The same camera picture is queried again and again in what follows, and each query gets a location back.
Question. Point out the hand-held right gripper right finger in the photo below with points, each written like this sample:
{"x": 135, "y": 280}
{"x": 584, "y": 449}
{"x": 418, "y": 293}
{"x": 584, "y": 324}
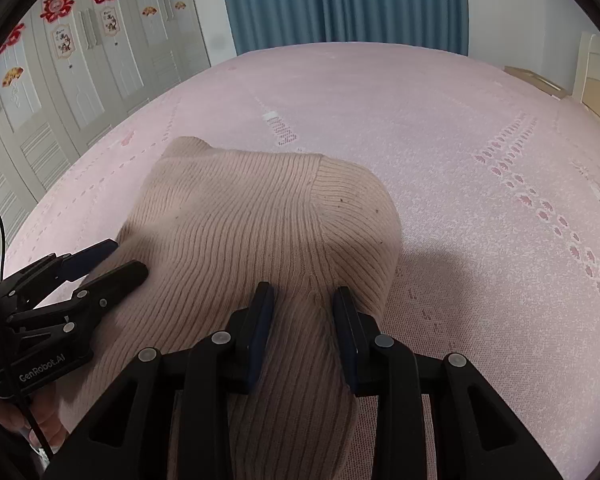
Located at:
{"x": 344, "y": 340}

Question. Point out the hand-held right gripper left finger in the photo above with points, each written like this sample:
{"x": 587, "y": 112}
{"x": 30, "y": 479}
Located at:
{"x": 260, "y": 340}

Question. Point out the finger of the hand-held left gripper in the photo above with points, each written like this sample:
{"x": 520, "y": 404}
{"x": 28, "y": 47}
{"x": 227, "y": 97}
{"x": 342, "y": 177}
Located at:
{"x": 87, "y": 257}
{"x": 120, "y": 280}

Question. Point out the beige knit sweater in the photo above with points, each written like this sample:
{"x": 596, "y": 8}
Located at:
{"x": 255, "y": 220}

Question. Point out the person's left hand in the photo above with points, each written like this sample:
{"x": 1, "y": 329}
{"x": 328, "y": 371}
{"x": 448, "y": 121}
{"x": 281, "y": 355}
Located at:
{"x": 47, "y": 412}

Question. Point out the white wardrobe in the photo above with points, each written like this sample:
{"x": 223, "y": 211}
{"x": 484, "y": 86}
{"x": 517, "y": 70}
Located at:
{"x": 130, "y": 75}

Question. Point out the pink patterned bed sheet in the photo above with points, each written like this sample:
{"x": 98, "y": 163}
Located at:
{"x": 455, "y": 160}

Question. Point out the white picture sticker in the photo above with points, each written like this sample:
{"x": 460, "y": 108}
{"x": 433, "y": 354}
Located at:
{"x": 111, "y": 21}
{"x": 63, "y": 42}

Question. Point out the beige bedside table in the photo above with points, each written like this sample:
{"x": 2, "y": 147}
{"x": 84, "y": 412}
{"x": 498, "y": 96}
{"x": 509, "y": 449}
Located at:
{"x": 535, "y": 80}

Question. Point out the blue curtain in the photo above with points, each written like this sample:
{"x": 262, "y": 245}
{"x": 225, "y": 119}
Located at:
{"x": 340, "y": 0}

